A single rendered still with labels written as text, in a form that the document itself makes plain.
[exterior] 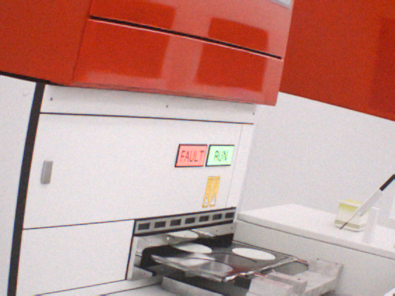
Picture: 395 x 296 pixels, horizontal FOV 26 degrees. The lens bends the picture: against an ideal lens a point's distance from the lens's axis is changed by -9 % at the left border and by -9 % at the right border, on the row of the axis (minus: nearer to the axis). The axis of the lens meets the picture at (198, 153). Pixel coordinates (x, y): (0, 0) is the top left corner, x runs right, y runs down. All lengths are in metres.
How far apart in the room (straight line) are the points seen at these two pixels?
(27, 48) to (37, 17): 0.06
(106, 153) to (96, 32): 0.28
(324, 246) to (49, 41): 0.92
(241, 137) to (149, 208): 0.38
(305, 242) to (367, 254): 0.17
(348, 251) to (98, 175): 0.69
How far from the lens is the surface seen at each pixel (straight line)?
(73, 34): 1.39
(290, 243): 2.08
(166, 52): 1.61
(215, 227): 2.03
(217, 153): 1.97
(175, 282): 1.83
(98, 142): 1.57
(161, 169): 1.78
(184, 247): 1.94
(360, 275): 2.03
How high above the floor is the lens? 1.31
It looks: 6 degrees down
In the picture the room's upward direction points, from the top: 11 degrees clockwise
